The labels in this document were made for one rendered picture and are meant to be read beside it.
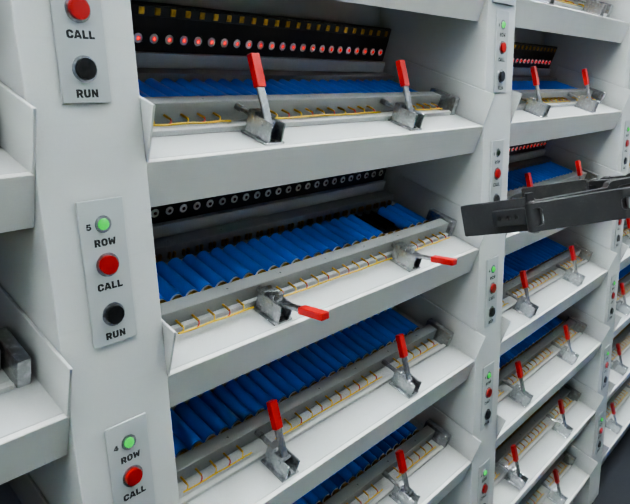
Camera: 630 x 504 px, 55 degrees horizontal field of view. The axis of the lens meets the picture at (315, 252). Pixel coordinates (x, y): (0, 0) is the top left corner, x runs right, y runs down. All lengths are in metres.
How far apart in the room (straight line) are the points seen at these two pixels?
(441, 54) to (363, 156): 0.33
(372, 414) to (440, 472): 0.28
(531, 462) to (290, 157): 1.09
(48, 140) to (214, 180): 0.17
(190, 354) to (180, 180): 0.17
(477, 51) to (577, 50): 0.71
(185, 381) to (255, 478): 0.20
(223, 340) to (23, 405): 0.20
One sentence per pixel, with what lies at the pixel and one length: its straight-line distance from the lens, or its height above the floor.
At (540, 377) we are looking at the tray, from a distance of 1.50.
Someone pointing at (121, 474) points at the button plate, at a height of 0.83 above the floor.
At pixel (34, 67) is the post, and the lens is 0.50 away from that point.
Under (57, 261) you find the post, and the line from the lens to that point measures 0.51.
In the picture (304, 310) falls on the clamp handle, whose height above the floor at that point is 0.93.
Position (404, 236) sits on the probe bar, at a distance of 0.92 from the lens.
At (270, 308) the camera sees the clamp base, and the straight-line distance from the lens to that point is 0.68.
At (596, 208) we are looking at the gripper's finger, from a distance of 0.54.
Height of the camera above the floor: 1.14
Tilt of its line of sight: 14 degrees down
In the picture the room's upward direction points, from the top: 2 degrees counter-clockwise
